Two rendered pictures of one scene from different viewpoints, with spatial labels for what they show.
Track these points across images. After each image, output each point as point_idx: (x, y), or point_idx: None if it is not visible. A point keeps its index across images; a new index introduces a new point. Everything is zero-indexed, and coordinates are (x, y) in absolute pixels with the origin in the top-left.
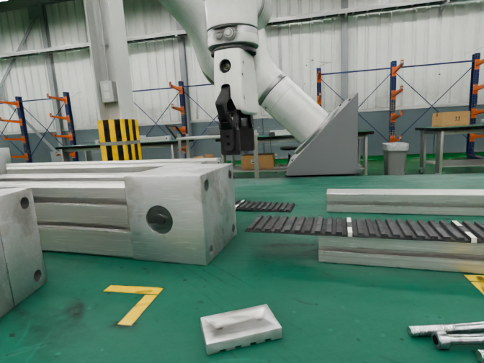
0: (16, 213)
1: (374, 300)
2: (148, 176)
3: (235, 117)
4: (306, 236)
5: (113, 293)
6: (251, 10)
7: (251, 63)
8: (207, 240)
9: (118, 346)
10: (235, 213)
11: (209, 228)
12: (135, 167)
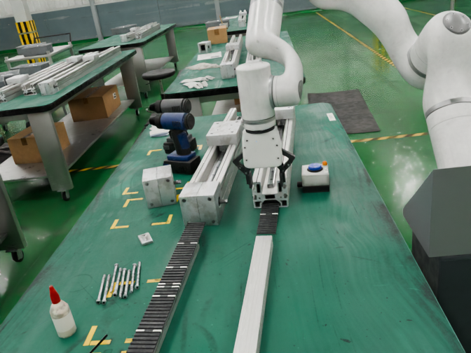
0: (164, 183)
1: (156, 259)
2: (183, 187)
3: (245, 169)
4: (213, 243)
5: (167, 216)
6: (249, 112)
7: (263, 137)
8: (185, 218)
9: (144, 226)
10: (216, 216)
11: (186, 215)
12: None
